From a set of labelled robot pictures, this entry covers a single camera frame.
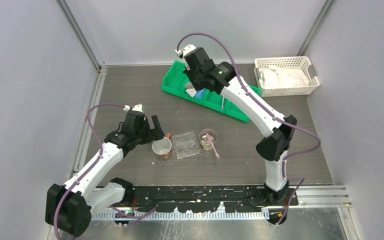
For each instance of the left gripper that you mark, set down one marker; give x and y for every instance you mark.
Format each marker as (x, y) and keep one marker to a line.
(154, 134)

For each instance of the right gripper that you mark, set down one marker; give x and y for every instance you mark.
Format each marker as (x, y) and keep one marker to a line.
(188, 73)

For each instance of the brown steel cup with handle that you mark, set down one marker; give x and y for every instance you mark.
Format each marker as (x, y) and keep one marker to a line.
(163, 148)

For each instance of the white toothpaste tube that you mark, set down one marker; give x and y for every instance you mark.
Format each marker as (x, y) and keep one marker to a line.
(190, 90)

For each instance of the clear acrylic toothbrush holder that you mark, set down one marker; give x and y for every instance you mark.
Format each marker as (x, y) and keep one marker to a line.
(185, 145)

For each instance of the pink toothbrush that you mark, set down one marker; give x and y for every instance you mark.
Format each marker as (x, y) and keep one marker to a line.
(212, 144)

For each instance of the clear oval acrylic tray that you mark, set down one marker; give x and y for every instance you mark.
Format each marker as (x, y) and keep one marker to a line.
(203, 155)

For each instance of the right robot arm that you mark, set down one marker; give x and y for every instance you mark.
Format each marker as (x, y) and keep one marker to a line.
(222, 79)

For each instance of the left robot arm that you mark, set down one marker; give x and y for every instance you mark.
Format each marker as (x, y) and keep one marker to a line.
(71, 206)

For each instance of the blue toothpaste tube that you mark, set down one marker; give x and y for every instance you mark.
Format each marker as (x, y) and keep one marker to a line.
(200, 93)

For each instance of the white cloth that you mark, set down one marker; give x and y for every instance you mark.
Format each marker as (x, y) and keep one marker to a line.
(275, 77)

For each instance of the white perforated plastic basket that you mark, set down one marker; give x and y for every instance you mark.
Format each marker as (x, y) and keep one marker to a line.
(300, 62)

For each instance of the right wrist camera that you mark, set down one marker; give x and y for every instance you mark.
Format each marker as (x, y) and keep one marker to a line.
(188, 49)

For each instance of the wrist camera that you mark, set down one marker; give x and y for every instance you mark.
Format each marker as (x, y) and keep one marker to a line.
(188, 49)
(138, 108)

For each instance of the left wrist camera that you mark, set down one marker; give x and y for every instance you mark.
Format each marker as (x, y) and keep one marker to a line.
(138, 108)

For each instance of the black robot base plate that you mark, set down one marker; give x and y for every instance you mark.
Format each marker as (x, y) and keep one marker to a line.
(207, 199)

